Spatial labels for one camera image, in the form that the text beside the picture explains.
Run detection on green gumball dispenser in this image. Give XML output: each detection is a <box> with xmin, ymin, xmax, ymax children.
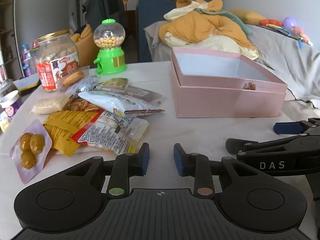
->
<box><xmin>93</xmin><ymin>19</ymin><xmax>128</xmax><ymax>75</ymax></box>

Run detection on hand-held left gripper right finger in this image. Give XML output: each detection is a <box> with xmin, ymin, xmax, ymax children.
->
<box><xmin>174</xmin><ymin>143</ymin><xmax>263</xmax><ymax>198</ymax></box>

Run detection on yellow and cream quilt pile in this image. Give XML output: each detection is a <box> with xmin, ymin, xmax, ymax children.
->
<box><xmin>159</xmin><ymin>0</ymin><xmax>261</xmax><ymax>61</ymax></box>

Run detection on pale rice crisp bar packet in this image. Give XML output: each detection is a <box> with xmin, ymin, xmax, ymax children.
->
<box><xmin>29</xmin><ymin>94</ymin><xmax>73</xmax><ymax>116</ymax></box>

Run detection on red snack packet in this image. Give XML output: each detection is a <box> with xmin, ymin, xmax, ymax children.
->
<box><xmin>67</xmin><ymin>96</ymin><xmax>105</xmax><ymax>112</ymax></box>

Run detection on grey covered sofa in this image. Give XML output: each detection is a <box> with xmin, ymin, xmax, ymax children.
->
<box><xmin>144</xmin><ymin>20</ymin><xmax>320</xmax><ymax>109</ymax></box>

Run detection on purple toy ball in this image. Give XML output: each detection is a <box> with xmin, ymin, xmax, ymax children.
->
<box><xmin>282</xmin><ymin>17</ymin><xmax>299</xmax><ymax>29</ymax></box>

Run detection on white packet with red trim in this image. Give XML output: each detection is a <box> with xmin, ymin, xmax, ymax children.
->
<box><xmin>78</xmin><ymin>91</ymin><xmax>166</xmax><ymax>118</ymax></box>

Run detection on small orange snack packet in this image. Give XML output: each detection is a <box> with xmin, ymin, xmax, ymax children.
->
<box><xmin>101</xmin><ymin>78</ymin><xmax>129</xmax><ymax>90</ymax></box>

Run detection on purple packet of braised eggs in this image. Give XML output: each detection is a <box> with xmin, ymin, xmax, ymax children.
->
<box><xmin>9</xmin><ymin>119</ymin><xmax>52</xmax><ymax>184</ymax></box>

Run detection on clear packet of white pieces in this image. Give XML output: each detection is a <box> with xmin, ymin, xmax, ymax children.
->
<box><xmin>71</xmin><ymin>110</ymin><xmax>150</xmax><ymax>156</ymax></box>

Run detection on clear packet with round pastry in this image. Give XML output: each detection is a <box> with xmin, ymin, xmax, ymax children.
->
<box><xmin>59</xmin><ymin>65</ymin><xmax>91</xmax><ymax>91</ymax></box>

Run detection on yellow cushioned chair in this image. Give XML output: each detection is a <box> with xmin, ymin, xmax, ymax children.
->
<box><xmin>69</xmin><ymin>24</ymin><xmax>99</xmax><ymax>67</ymax></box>

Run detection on blue cabinet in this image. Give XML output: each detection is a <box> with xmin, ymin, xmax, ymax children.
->
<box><xmin>136</xmin><ymin>0</ymin><xmax>181</xmax><ymax>63</ymax></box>

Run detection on small brown snack piece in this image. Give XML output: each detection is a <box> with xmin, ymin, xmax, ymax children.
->
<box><xmin>242</xmin><ymin>80</ymin><xmax>257</xmax><ymax>91</ymax></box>

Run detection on yellow printed snack packet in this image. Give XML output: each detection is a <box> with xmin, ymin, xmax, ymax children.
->
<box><xmin>43</xmin><ymin>110</ymin><xmax>100</xmax><ymax>157</ymax></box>

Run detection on teal cloth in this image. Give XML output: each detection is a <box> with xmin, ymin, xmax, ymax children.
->
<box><xmin>192</xmin><ymin>7</ymin><xmax>253</xmax><ymax>34</ymax></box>

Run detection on small jar with purple lid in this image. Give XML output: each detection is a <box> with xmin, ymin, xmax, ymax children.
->
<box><xmin>0</xmin><ymin>90</ymin><xmax>23</xmax><ymax>133</ymax></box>

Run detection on pink cardboard box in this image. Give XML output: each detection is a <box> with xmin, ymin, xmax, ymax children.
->
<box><xmin>170</xmin><ymin>46</ymin><xmax>288</xmax><ymax>118</ymax></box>

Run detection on wooden shelf unit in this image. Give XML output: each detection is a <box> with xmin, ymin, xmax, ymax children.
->
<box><xmin>0</xmin><ymin>0</ymin><xmax>21</xmax><ymax>81</ymax></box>

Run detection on yellow pillow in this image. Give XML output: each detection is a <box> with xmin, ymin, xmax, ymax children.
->
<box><xmin>229</xmin><ymin>9</ymin><xmax>267</xmax><ymax>26</ymax></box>

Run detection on plastic jar with red label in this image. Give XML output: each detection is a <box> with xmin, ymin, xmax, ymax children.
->
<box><xmin>36</xmin><ymin>29</ymin><xmax>81</xmax><ymax>92</ymax></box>

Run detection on dark hanging jacket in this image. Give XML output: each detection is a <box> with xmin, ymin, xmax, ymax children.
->
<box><xmin>82</xmin><ymin>0</ymin><xmax>126</xmax><ymax>32</ymax></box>

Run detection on white fringed tablecloth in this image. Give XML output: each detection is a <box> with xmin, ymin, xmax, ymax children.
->
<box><xmin>0</xmin><ymin>60</ymin><xmax>320</xmax><ymax>240</ymax></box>

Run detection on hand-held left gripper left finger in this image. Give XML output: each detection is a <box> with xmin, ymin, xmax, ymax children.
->
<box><xmin>59</xmin><ymin>142</ymin><xmax>150</xmax><ymax>197</ymax></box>

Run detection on dark brown snack packet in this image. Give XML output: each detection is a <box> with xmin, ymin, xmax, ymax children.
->
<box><xmin>100</xmin><ymin>86</ymin><xmax>167</xmax><ymax>108</ymax></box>

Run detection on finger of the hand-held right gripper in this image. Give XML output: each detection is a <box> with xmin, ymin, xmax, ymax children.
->
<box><xmin>273</xmin><ymin>117</ymin><xmax>320</xmax><ymax>136</ymax></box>
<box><xmin>226</xmin><ymin>134</ymin><xmax>320</xmax><ymax>157</ymax></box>

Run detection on colourful toy pile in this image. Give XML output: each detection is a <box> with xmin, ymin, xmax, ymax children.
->
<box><xmin>259</xmin><ymin>18</ymin><xmax>314</xmax><ymax>48</ymax></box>

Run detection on colourful toy figures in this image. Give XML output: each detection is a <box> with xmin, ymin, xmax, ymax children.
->
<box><xmin>20</xmin><ymin>43</ymin><xmax>38</xmax><ymax>78</ymax></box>

